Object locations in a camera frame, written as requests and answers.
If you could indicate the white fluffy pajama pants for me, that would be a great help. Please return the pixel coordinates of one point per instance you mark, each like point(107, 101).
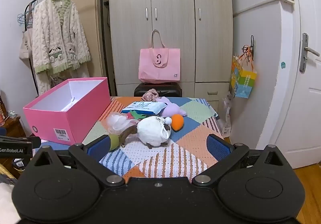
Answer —
point(45, 80)

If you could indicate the white mesh bath pouf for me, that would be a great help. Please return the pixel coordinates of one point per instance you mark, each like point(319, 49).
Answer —
point(117, 121)

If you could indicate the pink cardboard box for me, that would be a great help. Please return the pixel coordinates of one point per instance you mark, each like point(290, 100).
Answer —
point(50, 121)

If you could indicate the black clothes rack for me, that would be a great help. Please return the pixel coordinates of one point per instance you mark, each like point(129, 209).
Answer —
point(101, 13)

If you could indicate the floral fabric scrunchie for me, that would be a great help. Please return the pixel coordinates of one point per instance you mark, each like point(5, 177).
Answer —
point(150, 94)

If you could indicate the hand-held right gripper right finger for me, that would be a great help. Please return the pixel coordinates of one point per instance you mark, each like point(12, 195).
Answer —
point(219, 147)

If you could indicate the light wood wardrobe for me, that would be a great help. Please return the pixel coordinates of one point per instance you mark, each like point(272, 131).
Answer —
point(175, 0)

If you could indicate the pink tote bag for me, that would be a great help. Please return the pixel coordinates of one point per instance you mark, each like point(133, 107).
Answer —
point(160, 68)

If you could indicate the red strawberry plush toy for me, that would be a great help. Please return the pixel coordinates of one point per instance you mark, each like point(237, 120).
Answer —
point(136, 115)

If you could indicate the wooden nightstand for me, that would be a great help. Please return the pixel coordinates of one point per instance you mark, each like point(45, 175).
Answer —
point(11, 126)

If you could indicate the teal round sticker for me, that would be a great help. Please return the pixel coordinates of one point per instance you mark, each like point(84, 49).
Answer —
point(283, 64)

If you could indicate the olive green ball toy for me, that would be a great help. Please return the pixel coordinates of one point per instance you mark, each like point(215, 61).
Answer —
point(114, 141)

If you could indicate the blue and white tissue pack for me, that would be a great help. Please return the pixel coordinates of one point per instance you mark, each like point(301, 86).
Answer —
point(143, 107)

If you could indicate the white sheep plush toy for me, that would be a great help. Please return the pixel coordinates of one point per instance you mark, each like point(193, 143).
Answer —
point(150, 129)

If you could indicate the white plastic bag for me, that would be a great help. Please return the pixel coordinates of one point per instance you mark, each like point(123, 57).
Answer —
point(227, 113)

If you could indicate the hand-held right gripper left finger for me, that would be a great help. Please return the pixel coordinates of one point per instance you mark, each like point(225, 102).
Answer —
point(99, 147)

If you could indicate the purple plush toy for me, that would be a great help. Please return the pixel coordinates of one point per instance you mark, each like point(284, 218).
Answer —
point(170, 108)

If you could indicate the orange plush ball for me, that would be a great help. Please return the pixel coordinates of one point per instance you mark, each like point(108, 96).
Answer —
point(177, 122)

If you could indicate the black suitcase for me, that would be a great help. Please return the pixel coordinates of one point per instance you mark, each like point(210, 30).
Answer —
point(165, 89)

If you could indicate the colourful paper gift bag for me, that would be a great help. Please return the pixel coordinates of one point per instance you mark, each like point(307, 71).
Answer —
point(244, 80)

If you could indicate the white fluffy panda cardigan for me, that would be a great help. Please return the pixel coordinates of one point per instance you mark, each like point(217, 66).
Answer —
point(60, 35)

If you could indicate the beige canvas tote bag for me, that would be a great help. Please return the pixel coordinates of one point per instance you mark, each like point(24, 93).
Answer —
point(25, 47)

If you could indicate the white cloth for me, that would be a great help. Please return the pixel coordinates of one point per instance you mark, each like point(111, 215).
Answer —
point(5, 196)

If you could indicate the white door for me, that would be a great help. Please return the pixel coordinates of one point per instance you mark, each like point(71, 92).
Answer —
point(308, 113)

